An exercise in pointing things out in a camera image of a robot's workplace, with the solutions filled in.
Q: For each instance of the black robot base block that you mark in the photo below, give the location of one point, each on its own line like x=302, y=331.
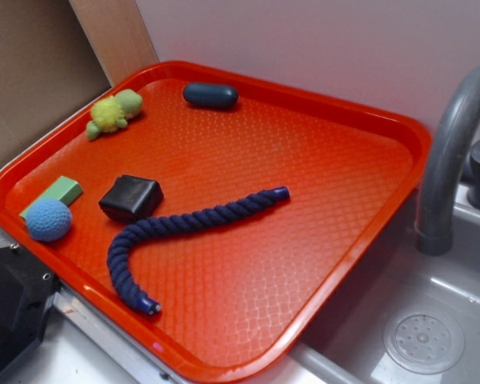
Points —
x=27, y=288

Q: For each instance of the light blue textured ball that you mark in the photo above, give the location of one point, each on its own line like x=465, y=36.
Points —
x=48, y=220

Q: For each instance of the red plastic tray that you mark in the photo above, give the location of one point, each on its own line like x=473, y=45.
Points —
x=267, y=206

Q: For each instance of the dark blue capsule object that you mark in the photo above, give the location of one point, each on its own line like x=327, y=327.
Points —
x=210, y=95

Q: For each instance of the black square block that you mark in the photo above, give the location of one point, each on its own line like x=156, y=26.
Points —
x=131, y=199

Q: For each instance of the green yellow plush toy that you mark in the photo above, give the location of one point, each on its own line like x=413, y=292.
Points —
x=113, y=113

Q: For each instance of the green rectangular block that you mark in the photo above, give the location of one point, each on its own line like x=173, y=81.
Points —
x=64, y=189

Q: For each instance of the grey toy sink basin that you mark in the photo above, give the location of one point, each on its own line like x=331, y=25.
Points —
x=401, y=316

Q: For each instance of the wooden board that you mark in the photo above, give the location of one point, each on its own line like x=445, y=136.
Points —
x=118, y=36

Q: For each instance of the grey curved faucet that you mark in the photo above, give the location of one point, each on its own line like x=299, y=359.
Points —
x=458, y=130

